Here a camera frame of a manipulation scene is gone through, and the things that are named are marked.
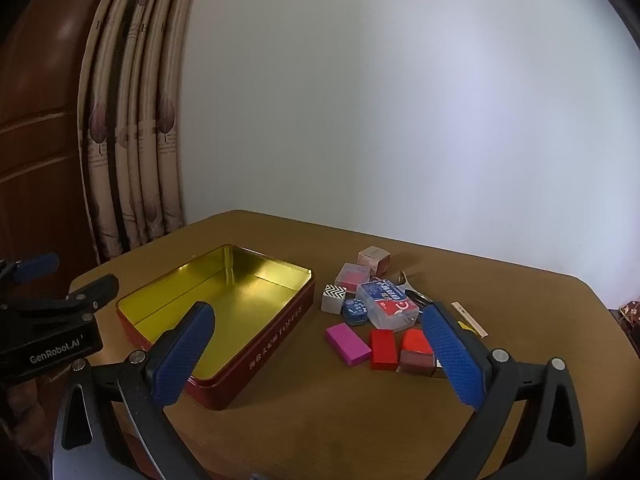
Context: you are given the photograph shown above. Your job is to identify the pink rectangular block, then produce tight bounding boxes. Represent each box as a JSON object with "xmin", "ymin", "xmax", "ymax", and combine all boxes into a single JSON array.
[{"xmin": 324, "ymin": 323, "xmax": 372, "ymax": 366}]

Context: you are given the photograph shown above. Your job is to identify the red lipstick with gold cap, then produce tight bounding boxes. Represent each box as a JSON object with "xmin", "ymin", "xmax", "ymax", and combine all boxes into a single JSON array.
[{"xmin": 399, "ymin": 327, "xmax": 436, "ymax": 376}]

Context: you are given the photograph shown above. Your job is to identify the blue red dental floss box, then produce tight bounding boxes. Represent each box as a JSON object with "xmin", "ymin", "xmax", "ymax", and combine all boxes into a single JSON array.
[{"xmin": 356, "ymin": 280, "xmax": 420, "ymax": 333}]

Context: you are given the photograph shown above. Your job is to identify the silver metal nail clipper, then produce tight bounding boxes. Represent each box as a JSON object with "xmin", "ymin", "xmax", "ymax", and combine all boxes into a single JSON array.
[{"xmin": 397, "ymin": 271, "xmax": 434, "ymax": 307}]

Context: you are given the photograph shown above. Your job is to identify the beige patterned curtain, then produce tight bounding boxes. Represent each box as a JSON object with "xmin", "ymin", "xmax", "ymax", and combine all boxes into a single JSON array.
[{"xmin": 77, "ymin": 0, "xmax": 192, "ymax": 261}]

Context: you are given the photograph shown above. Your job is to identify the clear box with red packet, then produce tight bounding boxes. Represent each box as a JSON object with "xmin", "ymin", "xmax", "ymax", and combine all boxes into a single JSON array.
[{"xmin": 334, "ymin": 262, "xmax": 371, "ymax": 294}]

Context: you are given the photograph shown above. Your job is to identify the red rectangular block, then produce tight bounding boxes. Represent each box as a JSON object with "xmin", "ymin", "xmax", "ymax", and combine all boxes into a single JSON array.
[{"xmin": 369, "ymin": 328, "xmax": 398, "ymax": 370}]

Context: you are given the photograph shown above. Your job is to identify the black white zigzag cube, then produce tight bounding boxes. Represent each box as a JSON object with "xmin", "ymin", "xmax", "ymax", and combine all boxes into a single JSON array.
[{"xmin": 320, "ymin": 284, "xmax": 347, "ymax": 315}]

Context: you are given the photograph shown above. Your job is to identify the brown wooden door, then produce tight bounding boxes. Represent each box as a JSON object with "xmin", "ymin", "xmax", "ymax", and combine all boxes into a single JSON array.
[{"xmin": 1, "ymin": 0, "xmax": 100, "ymax": 289}]

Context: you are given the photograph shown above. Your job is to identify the pink beige cube box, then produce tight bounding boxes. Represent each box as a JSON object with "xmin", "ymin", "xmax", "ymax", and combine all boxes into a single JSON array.
[{"xmin": 357, "ymin": 246, "xmax": 392, "ymax": 278}]

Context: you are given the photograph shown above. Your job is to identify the small blue round container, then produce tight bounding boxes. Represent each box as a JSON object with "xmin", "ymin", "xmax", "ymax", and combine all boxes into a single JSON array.
[{"xmin": 342, "ymin": 298, "xmax": 369, "ymax": 326}]

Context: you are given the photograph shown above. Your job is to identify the red gold metal tin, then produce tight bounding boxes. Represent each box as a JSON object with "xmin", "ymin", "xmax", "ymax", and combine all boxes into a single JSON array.
[{"xmin": 117, "ymin": 244, "xmax": 314, "ymax": 411}]

